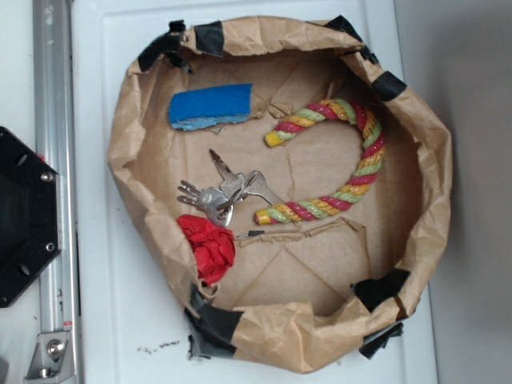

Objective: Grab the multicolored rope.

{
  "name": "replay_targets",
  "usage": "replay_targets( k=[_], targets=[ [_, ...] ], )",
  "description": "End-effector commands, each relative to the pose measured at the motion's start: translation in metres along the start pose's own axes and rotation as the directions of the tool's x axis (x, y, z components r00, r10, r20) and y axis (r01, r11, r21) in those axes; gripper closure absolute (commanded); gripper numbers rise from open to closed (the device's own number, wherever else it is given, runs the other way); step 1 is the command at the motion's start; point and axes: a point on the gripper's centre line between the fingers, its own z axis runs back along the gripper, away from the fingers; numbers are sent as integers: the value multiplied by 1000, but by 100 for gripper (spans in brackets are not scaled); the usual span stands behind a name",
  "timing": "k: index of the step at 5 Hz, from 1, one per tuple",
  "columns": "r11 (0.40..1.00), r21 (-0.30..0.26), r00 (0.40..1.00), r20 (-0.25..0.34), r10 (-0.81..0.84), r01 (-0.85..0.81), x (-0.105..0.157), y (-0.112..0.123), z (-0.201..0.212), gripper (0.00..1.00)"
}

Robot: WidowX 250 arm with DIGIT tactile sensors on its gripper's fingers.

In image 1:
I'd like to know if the brown paper bag bin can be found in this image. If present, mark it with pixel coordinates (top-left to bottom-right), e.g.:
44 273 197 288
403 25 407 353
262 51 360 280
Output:
108 16 453 373

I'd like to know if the multicolored twisted rope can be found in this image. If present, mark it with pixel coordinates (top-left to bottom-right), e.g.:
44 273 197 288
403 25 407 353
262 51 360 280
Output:
254 98 387 226

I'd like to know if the metal corner bracket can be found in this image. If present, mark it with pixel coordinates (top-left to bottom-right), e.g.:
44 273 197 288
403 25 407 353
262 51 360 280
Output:
23 330 75 383

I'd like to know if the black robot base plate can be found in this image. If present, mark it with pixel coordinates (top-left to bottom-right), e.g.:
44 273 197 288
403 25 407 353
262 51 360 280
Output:
0 127 60 308

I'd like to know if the white tray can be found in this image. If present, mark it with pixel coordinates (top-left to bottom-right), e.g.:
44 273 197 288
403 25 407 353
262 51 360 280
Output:
71 1 437 383

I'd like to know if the blue sponge piece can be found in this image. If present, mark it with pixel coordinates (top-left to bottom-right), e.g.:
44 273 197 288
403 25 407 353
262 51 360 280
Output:
168 83 252 131

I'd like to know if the silver key bunch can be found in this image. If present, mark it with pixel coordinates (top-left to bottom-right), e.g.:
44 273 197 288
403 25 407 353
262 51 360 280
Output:
177 149 283 228

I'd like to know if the red crumpled plastic piece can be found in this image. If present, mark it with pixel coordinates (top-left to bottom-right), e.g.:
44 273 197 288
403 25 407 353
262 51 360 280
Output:
177 214 236 286

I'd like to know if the aluminium rail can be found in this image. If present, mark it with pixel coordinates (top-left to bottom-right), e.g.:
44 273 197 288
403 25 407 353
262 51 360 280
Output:
32 1 84 383

